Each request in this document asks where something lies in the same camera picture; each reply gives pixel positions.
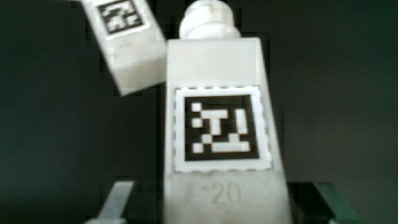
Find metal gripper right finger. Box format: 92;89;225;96
287;182;362;224

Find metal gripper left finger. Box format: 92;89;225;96
81;179;156;224

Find white table leg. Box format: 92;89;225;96
163;0;292;224
79;0;166;96

